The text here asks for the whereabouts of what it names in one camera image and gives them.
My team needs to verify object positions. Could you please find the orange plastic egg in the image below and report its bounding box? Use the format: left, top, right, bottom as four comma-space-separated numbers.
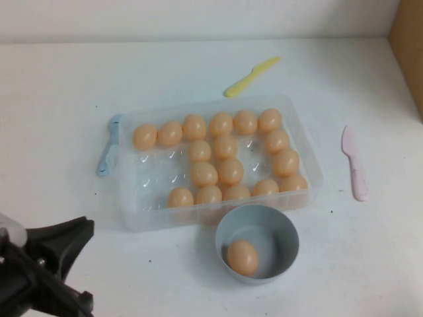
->
232, 109, 258, 135
226, 239, 259, 277
279, 174, 309, 194
157, 120, 184, 149
264, 129, 291, 155
167, 186, 195, 209
213, 133, 239, 160
182, 114, 208, 141
196, 184, 223, 205
251, 178, 280, 198
257, 108, 283, 133
190, 160, 219, 186
208, 111, 234, 138
217, 157, 245, 186
188, 139, 212, 163
272, 149, 301, 178
132, 123, 159, 152
223, 183, 251, 201

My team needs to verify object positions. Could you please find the yellow plastic knife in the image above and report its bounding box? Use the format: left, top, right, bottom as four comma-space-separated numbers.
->
223, 55, 282, 98

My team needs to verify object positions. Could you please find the brown cardboard box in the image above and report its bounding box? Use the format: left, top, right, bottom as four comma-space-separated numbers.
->
388, 0, 423, 125

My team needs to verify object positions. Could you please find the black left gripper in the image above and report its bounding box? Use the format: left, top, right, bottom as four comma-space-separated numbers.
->
0, 216, 95, 317

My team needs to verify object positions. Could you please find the pink plastic knife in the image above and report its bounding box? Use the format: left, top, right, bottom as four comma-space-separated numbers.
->
341, 124, 370, 202

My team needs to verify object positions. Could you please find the grey-blue round bowl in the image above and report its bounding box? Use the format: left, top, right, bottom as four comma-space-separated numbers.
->
215, 203, 300, 285

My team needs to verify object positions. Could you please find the clear plastic egg box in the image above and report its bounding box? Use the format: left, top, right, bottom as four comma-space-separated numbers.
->
107, 94, 325, 234

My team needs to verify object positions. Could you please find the blue plastic knife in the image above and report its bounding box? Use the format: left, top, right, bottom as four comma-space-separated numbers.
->
95, 113, 124, 178

